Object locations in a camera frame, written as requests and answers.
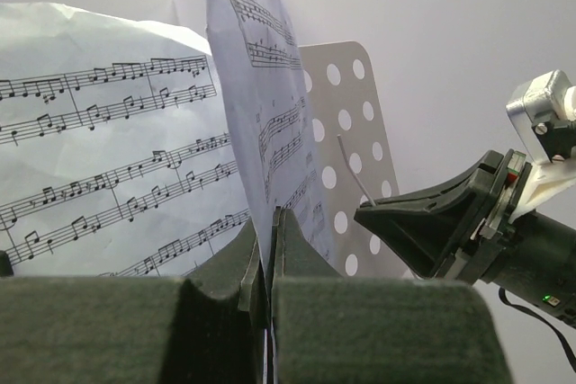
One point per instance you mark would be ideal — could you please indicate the lilac paper sheet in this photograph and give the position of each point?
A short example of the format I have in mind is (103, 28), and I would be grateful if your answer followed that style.
(268, 113)

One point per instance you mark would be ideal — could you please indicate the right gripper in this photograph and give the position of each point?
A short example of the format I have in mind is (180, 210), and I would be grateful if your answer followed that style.
(453, 230)

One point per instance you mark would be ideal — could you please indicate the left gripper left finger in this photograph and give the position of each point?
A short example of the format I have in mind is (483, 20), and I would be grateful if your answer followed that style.
(203, 328)

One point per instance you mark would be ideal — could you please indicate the lilac music stand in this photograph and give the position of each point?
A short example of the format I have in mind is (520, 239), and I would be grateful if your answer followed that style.
(355, 161)

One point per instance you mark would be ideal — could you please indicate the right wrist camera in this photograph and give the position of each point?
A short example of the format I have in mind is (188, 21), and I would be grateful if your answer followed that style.
(542, 112)

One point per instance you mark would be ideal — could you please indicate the white sheet music page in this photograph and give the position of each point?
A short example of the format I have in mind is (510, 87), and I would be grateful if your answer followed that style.
(115, 152)

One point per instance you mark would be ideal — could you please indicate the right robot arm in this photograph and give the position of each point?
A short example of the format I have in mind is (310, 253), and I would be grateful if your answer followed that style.
(537, 264)

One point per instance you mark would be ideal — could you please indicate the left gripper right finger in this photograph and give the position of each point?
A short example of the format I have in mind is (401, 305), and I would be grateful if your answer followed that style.
(332, 329)

